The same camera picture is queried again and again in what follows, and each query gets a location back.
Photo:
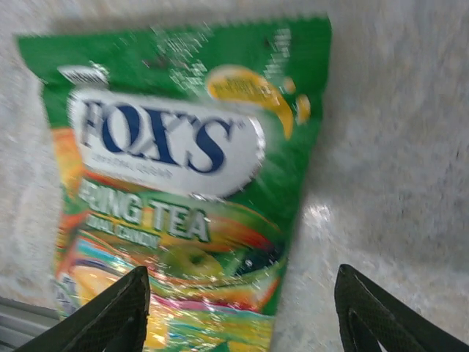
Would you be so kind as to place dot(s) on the green Fox's candy bag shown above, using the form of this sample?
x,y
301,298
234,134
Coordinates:
x,y
165,146

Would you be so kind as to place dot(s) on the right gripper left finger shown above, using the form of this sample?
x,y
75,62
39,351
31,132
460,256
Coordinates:
x,y
110,315

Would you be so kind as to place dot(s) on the aluminium mounting rail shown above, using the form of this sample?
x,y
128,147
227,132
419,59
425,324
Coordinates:
x,y
22,322

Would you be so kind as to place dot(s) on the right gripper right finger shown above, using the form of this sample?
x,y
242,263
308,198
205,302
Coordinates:
x,y
373,319

